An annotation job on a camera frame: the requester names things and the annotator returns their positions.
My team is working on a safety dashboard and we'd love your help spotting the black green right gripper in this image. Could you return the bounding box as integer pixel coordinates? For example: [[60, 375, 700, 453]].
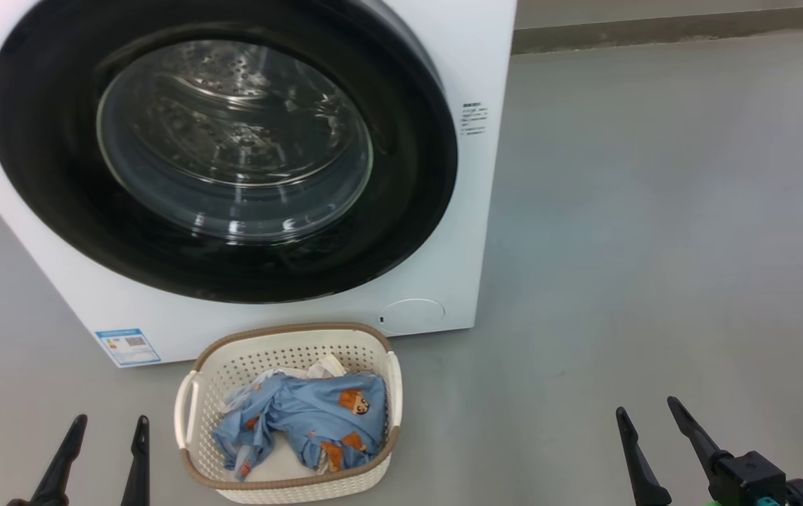
[[615, 396, 803, 506]]

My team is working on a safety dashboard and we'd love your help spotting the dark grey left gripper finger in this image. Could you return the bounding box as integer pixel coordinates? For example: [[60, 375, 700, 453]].
[[27, 414, 88, 506], [120, 415, 151, 506]]

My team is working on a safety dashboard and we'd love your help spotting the blue bear-print garment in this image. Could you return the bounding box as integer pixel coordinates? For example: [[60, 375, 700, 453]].
[[212, 371, 388, 482]]

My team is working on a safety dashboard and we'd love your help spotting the white cloth garment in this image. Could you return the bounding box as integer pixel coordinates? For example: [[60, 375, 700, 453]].
[[224, 354, 348, 412]]

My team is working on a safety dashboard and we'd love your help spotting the black round glass washer door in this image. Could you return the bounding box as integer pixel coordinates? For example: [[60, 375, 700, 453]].
[[0, 0, 459, 304]]

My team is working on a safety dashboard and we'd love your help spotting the cream perforated laundry basket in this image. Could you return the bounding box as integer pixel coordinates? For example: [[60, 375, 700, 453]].
[[174, 323, 404, 505]]

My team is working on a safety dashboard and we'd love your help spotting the white front-load washing machine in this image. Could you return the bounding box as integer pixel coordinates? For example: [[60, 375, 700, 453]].
[[0, 0, 518, 368]]

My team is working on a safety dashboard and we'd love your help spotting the blue energy label sticker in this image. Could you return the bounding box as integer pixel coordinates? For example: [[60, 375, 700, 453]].
[[95, 327, 162, 368]]

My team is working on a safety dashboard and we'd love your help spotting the round white filter cover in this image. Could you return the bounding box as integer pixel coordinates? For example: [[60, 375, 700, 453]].
[[379, 298, 446, 336]]

